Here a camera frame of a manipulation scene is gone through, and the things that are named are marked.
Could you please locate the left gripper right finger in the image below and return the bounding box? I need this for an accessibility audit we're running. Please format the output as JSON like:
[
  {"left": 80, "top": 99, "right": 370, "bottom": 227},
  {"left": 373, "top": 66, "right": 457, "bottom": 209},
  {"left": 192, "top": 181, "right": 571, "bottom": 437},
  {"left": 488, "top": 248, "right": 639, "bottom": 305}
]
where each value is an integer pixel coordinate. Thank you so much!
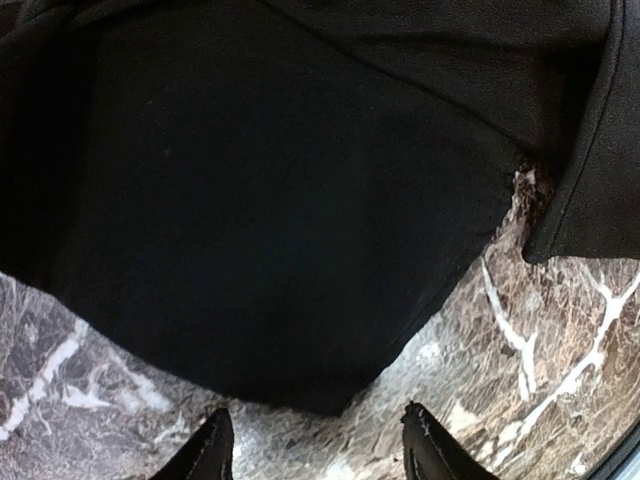
[{"left": 401, "top": 401, "right": 498, "bottom": 480}]

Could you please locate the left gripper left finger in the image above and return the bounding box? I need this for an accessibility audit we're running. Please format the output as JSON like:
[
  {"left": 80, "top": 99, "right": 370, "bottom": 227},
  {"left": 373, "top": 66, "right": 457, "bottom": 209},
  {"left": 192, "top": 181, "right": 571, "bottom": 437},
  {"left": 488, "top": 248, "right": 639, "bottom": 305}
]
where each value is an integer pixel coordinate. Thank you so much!
[{"left": 151, "top": 408, "right": 234, "bottom": 480}]

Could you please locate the black long sleeve shirt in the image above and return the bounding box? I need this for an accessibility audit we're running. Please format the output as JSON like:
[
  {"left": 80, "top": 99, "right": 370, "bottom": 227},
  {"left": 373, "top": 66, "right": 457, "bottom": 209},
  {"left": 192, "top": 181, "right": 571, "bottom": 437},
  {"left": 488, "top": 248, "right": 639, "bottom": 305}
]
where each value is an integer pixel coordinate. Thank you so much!
[{"left": 1, "top": 1, "right": 639, "bottom": 415}]

